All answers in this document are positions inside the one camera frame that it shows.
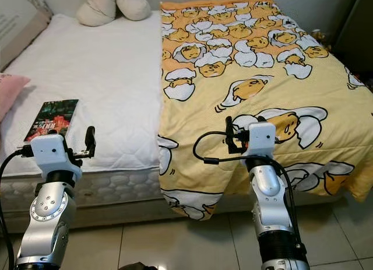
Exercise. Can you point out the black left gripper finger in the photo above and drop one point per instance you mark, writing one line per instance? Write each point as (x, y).
(90, 140)

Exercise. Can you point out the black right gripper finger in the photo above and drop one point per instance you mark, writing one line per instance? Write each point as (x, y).
(229, 133)

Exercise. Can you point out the green red cover book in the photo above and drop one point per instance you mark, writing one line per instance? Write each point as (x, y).
(52, 119)

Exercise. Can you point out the yellow egg print blanket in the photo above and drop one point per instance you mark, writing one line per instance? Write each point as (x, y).
(280, 77)

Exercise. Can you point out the pink rabbit print pillow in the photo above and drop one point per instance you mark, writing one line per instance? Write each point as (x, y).
(11, 95)

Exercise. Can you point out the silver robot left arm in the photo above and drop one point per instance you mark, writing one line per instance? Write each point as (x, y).
(49, 223)

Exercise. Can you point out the grey quilted mattress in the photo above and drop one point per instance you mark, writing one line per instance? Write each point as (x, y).
(128, 185)

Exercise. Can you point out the white quilted mattress pad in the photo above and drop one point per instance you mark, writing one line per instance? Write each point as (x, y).
(111, 77)

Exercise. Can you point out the beige plush toy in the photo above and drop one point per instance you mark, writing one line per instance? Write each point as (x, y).
(99, 10)

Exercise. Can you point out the small orange figure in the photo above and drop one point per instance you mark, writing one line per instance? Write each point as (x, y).
(322, 38)

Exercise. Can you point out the dark cabinet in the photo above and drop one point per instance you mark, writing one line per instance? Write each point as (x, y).
(355, 25)

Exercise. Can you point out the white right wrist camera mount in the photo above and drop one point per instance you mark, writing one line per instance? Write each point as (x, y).
(261, 139)

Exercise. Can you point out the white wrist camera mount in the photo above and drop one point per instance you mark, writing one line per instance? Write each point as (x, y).
(49, 153)
(261, 139)

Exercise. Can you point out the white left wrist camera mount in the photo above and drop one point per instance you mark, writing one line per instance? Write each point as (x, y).
(49, 153)

